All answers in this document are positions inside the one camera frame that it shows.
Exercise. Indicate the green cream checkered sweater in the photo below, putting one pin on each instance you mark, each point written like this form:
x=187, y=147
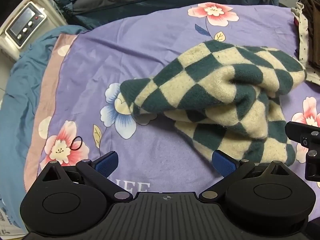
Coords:
x=200, y=92

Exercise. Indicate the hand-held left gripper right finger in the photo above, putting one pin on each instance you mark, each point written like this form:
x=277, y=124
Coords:
x=225, y=166

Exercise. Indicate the blue bed sheet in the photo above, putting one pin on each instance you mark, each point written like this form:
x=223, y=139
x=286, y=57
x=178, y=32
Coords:
x=22, y=92

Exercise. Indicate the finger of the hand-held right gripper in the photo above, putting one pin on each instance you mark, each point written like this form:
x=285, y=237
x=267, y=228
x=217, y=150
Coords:
x=295, y=130

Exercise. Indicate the white appliance with control panel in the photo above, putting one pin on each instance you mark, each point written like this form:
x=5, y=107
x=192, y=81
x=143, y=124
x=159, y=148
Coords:
x=25, y=25

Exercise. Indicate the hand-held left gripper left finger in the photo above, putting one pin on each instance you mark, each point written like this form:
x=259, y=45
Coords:
x=107, y=164

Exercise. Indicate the brown folded clothing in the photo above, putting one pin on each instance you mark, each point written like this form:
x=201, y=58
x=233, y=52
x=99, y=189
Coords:
x=313, y=30

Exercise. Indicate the purple floral blanket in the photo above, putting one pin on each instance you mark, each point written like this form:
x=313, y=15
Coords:
x=100, y=62

